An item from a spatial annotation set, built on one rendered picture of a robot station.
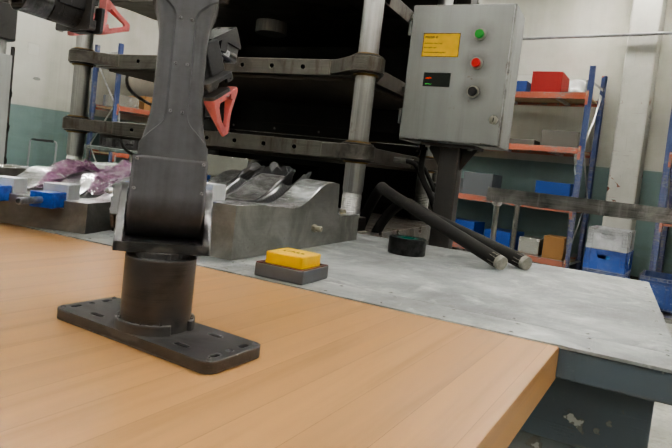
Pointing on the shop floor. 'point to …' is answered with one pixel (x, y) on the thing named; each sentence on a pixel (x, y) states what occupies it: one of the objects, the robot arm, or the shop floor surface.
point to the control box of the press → (459, 91)
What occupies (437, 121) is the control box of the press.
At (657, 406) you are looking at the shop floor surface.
